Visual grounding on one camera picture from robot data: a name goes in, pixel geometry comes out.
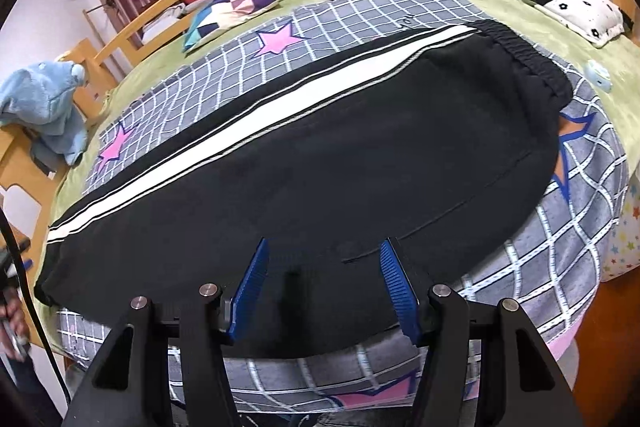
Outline colourful geometric pillow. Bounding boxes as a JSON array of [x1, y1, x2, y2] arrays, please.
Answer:
[[182, 0, 280, 52]]

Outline black pants with white stripe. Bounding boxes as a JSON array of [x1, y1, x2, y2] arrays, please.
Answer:
[[34, 19, 573, 360]]

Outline white pillow with black flowers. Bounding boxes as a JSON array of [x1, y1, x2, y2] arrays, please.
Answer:
[[444, 0, 626, 48]]

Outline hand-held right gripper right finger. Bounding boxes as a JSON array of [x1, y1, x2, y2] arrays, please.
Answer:
[[379, 237, 586, 427]]

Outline grey checked blanket pink stars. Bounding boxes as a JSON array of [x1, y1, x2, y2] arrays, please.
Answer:
[[55, 0, 628, 413]]

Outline star-printed pale cloth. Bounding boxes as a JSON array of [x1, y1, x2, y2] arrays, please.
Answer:
[[600, 177, 640, 283]]

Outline person's left hand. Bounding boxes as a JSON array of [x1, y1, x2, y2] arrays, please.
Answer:
[[0, 294, 32, 360]]

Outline wooden rack pole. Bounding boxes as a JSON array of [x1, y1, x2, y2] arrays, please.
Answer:
[[82, 0, 131, 58]]

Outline small light blue toy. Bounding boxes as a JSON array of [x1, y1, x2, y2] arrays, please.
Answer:
[[585, 59, 613, 94]]

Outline black cable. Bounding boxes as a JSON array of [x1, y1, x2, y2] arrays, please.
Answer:
[[0, 207, 71, 413]]

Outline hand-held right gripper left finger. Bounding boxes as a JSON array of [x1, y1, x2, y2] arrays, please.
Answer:
[[60, 237, 271, 427]]

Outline folded white clothes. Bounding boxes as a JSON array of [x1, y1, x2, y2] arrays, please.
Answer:
[[142, 4, 201, 40]]

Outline blue plush toy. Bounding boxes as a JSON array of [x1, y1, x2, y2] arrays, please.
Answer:
[[0, 61, 90, 166]]

